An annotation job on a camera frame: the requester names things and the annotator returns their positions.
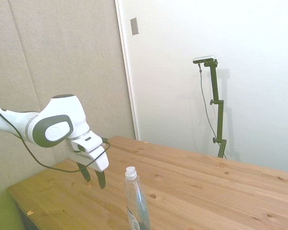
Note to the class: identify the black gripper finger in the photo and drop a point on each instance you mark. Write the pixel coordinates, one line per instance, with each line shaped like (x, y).
(84, 173)
(101, 180)

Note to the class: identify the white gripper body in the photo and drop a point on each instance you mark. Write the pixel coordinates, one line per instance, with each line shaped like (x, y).
(99, 161)

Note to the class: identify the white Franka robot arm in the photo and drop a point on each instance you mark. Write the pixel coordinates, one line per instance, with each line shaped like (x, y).
(55, 115)

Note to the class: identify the clear dish soap bottle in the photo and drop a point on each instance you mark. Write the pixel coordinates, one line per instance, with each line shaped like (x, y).
(135, 201)

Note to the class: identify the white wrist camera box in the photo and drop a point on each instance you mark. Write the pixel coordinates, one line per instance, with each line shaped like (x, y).
(86, 143)

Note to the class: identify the white door frame strip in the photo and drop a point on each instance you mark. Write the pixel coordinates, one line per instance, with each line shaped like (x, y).
(126, 69)

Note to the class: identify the black camera stand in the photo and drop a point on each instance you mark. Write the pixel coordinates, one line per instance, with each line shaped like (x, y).
(217, 107)

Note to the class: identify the grey wall plate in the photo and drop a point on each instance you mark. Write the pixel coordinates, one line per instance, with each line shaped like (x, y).
(134, 26)

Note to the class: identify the silver exterior camera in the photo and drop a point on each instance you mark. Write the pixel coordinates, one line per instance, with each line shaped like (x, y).
(204, 59)

